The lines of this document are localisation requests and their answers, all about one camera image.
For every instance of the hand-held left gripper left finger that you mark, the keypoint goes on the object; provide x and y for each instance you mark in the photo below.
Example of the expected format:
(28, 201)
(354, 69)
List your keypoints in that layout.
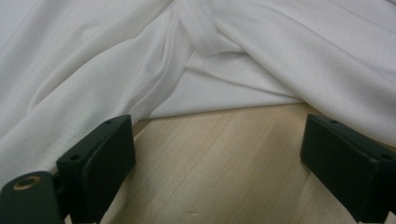
(99, 165)

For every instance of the white t-shirt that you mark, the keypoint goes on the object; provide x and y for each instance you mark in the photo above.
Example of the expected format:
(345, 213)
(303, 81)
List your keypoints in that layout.
(199, 53)

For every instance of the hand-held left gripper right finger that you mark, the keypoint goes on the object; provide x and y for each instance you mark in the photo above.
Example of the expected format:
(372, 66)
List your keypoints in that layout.
(348, 165)

